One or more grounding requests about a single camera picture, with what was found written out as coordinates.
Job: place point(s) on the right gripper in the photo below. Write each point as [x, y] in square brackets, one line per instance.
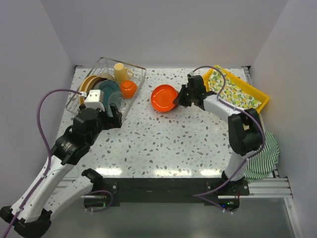
[180, 100]

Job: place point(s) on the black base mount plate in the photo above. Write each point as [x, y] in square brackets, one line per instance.
[174, 190]

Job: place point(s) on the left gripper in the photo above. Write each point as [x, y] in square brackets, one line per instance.
[115, 121]

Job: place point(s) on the yellow plastic tray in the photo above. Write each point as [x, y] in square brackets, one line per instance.
[264, 98]

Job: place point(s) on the yellow plate inner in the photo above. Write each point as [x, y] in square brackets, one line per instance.
[91, 84]

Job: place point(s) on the yellow ceramic mug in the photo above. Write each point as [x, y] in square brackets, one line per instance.
[122, 73]

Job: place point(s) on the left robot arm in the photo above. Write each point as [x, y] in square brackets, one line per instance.
[31, 216]

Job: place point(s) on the dark brown beige plate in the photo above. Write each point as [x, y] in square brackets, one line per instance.
[98, 83]

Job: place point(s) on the chrome wire dish rack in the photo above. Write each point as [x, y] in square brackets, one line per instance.
[106, 65]

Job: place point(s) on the teal embossed plate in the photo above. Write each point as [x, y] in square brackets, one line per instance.
[107, 88]

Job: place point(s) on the yellow plate outer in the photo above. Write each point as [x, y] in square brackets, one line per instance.
[83, 86]

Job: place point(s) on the orange plate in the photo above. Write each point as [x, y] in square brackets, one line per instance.
[162, 98]

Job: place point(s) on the orange ceramic bowl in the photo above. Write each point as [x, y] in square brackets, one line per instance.
[128, 88]

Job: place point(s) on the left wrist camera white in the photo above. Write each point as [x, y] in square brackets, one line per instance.
[93, 99]

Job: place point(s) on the green striped cloth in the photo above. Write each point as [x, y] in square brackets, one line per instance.
[261, 165]

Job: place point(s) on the beige small plate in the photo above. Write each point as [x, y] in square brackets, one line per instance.
[107, 76]

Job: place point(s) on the lemon print cloth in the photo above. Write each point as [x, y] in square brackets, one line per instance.
[232, 92]

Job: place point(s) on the yellow plate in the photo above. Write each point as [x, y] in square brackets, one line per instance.
[83, 86]
[91, 84]

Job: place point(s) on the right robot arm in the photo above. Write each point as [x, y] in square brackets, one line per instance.
[245, 132]

